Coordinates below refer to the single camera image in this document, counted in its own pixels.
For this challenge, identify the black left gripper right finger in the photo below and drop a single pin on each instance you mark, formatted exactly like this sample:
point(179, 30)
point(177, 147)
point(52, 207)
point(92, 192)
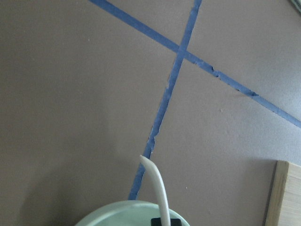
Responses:
point(175, 222)

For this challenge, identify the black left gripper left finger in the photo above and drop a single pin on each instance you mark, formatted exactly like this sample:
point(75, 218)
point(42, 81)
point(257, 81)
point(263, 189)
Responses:
point(156, 222)

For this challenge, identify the mint green bowl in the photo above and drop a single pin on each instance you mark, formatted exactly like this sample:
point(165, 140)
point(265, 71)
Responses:
point(126, 213)

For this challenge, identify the bamboo cutting board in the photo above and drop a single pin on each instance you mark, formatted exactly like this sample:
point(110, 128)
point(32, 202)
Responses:
point(285, 200)

